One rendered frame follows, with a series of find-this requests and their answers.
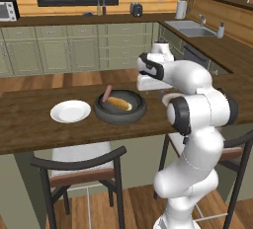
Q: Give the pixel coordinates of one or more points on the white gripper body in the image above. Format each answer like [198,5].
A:
[151,84]

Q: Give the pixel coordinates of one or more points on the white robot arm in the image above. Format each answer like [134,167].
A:
[197,108]

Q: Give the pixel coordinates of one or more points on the golden hot dog bun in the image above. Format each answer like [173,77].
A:
[119,103]

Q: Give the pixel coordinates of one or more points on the dark grey bowl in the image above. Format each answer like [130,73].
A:
[119,116]

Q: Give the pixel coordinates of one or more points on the brown sausage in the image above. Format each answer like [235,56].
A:
[106,94]

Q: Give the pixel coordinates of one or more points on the white round plate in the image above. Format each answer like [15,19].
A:
[70,111]

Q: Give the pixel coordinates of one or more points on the green cupboard run under sink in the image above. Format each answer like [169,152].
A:
[174,42]

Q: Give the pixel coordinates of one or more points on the dark dishwasher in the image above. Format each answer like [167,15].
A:
[196,57]

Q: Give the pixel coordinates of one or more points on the grey sink basin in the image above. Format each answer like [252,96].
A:
[192,29]

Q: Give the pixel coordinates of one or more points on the black toaster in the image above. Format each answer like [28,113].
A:
[136,9]

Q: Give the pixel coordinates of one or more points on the white paper towel roll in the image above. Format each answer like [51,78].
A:
[181,9]

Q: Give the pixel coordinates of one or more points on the green base cupboard run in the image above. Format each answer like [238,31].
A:
[79,48]

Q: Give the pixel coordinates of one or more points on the silver tap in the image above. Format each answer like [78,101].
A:
[202,19]

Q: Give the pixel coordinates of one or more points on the white soap dispenser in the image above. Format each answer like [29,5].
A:
[220,31]

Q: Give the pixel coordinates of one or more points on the dark red sauce bottle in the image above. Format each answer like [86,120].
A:
[104,8]

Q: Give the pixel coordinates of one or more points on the pale oil bottle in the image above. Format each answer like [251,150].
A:
[99,9]

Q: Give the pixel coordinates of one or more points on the hanging kitchen tools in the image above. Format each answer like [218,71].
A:
[190,0]

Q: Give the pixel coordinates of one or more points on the small dark blue object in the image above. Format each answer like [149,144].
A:
[87,14]

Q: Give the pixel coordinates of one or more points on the black chair with white cushion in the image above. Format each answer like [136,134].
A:
[79,165]
[235,155]

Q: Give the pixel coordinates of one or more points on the white microwave oven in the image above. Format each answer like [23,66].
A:
[7,10]

